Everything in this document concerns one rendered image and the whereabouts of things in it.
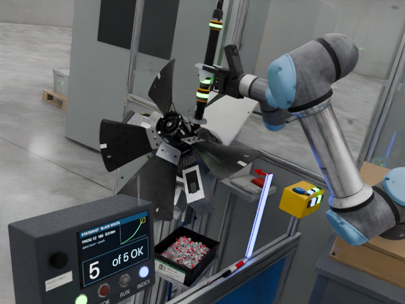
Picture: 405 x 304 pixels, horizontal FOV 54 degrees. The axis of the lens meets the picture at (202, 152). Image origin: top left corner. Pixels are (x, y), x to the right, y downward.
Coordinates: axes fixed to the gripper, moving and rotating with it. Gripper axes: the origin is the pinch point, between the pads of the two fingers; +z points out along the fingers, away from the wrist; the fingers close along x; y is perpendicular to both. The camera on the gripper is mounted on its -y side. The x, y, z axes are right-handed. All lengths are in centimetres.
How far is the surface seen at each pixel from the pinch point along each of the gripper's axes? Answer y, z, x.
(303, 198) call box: 40, -43, 21
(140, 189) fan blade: 47, 1, -20
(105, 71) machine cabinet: 60, 234, 131
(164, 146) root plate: 33.3, 5.3, -7.0
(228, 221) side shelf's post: 86, 5, 53
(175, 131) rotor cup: 25.6, 1.1, -6.7
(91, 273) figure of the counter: 30, -45, -73
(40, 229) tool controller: 21, -40, -81
